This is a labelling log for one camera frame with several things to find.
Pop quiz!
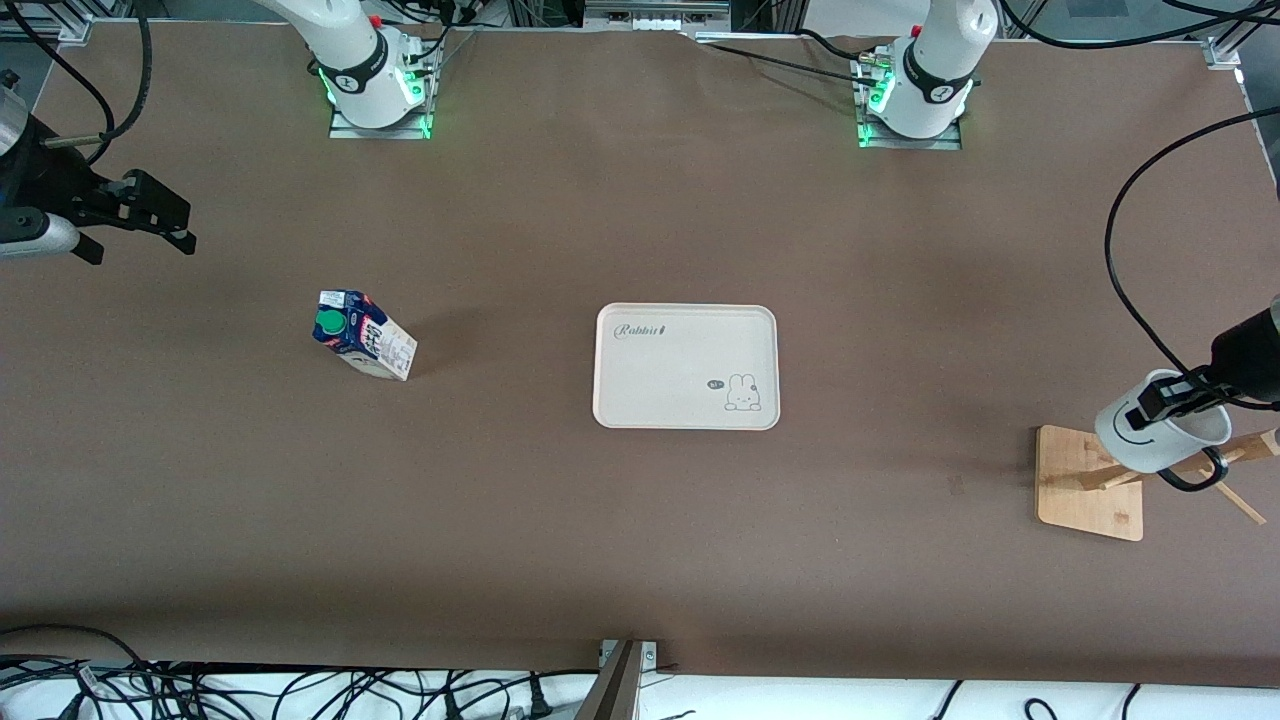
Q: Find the black looped floor cable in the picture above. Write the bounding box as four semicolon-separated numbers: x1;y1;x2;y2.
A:
0;624;147;667

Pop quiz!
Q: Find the dark camera mount post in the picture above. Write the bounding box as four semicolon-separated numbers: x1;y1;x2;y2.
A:
572;638;646;720

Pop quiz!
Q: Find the black cable across table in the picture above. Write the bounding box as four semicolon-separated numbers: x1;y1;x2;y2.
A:
685;30;881;96

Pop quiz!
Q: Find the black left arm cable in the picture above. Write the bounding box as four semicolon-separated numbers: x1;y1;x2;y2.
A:
1103;105;1280;406

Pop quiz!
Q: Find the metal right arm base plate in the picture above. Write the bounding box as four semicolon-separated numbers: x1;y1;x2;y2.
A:
328;28;433;141

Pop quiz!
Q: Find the aluminium frame profile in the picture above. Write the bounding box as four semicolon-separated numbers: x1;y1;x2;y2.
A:
0;18;93;43
1205;0;1280;69

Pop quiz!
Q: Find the small aluminium bracket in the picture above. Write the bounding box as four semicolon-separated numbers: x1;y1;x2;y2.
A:
598;638;659;669

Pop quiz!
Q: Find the blue milk carton green cap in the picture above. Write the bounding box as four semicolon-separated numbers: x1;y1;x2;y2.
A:
312;289;419;383

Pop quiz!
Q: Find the wooden mug tree stand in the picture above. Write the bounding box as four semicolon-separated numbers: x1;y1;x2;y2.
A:
1035;425;1280;543

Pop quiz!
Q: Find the white rabbit print tray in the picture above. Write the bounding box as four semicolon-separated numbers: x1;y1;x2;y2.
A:
592;302;781;432

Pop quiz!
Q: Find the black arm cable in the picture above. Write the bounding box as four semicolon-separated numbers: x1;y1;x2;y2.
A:
0;0;116;161
85;0;154;166
1103;105;1280;406

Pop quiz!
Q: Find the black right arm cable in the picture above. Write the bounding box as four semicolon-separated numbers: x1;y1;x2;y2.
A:
85;0;154;166
0;0;116;161

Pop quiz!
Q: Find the white cup black handle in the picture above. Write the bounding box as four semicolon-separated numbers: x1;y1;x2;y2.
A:
1093;368;1234;494

